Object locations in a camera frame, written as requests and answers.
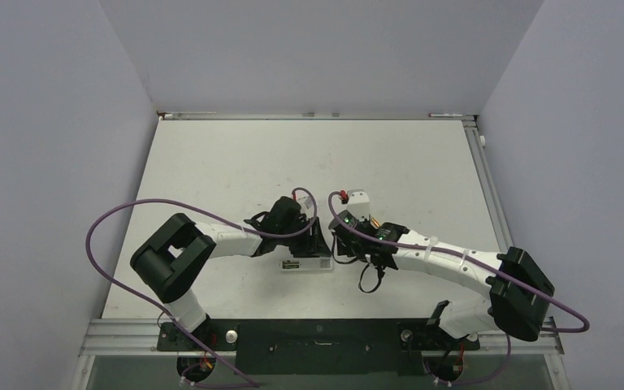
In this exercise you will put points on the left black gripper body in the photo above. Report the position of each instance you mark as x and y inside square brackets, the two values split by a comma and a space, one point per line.
[304, 242]

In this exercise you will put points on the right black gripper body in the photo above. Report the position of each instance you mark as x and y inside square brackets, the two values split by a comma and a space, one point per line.
[348, 249]

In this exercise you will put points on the black AAA battery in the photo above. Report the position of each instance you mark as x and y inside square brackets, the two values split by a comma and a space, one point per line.
[288, 265]

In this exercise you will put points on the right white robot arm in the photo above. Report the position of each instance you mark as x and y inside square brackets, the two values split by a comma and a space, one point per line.
[500, 304]

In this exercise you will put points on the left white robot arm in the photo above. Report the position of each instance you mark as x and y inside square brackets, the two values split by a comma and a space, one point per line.
[170, 261]

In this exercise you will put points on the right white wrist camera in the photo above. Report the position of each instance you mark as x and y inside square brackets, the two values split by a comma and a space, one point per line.
[359, 204]

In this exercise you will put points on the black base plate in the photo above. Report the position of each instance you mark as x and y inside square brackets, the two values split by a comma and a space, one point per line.
[406, 347]

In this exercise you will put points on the aluminium frame rail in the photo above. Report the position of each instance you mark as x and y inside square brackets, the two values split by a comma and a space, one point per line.
[428, 175]

